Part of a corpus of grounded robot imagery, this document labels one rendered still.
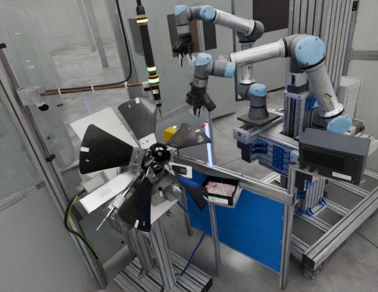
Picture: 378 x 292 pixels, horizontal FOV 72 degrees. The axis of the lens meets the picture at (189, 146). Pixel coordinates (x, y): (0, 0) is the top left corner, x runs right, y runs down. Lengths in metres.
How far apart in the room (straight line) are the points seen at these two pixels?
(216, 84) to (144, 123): 3.06
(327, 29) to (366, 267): 1.68
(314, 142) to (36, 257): 1.80
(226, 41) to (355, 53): 2.15
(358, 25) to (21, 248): 2.90
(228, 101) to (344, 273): 3.08
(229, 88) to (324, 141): 3.32
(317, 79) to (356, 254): 1.54
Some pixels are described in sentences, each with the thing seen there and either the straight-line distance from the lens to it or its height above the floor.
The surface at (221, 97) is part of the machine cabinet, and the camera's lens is 4.44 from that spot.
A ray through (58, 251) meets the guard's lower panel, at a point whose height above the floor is 0.45.
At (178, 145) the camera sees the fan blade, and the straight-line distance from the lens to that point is 1.38.
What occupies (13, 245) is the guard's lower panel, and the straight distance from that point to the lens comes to 1.99.
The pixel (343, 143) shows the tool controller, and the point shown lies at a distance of 1.28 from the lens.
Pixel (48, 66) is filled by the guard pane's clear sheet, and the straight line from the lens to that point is 1.77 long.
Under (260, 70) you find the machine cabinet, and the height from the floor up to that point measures 0.50.
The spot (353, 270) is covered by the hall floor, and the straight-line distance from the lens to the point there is 2.41.
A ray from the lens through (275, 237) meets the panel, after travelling 1.85.
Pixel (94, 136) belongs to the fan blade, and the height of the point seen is 1.38.
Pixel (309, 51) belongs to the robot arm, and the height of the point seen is 1.59.
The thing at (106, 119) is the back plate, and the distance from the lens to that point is 1.58.
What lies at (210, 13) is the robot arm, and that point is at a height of 1.78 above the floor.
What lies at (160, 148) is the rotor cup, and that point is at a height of 1.24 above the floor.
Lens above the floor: 1.85
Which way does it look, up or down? 29 degrees down
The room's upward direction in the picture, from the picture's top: 8 degrees counter-clockwise
